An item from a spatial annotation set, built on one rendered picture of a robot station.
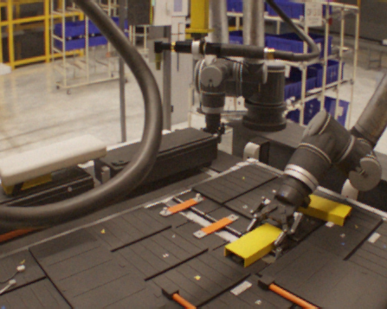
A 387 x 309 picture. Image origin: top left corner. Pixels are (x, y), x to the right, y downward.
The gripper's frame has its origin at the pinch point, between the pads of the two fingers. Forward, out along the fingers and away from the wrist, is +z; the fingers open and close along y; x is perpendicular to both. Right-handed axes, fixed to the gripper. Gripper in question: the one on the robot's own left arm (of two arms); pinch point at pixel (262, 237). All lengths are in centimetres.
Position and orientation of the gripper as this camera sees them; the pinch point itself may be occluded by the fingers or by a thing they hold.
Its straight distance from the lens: 103.4
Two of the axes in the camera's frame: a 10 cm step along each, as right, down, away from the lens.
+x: 4.6, 5.6, 6.9
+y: 6.8, 2.8, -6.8
